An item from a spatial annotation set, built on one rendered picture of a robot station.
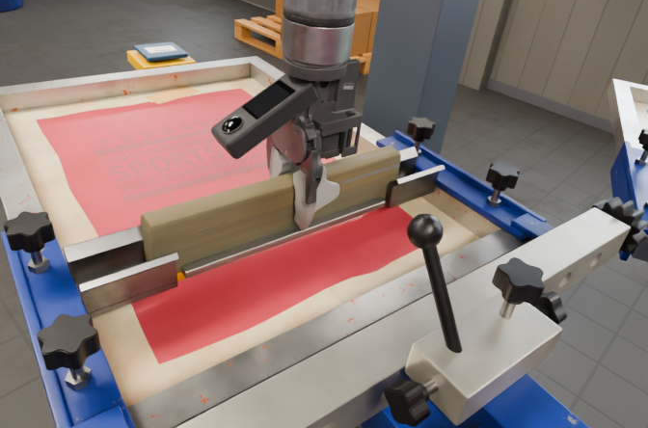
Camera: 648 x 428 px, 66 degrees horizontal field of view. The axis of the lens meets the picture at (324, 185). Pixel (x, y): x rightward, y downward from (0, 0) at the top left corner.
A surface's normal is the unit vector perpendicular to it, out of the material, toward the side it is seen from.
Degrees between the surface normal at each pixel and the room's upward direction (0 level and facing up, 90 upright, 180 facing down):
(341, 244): 0
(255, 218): 90
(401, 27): 90
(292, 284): 0
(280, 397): 0
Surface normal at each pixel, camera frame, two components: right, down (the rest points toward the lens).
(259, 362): 0.10, -0.84
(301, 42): -0.46, 0.43
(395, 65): -0.69, 0.32
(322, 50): 0.13, 0.55
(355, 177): 0.58, 0.48
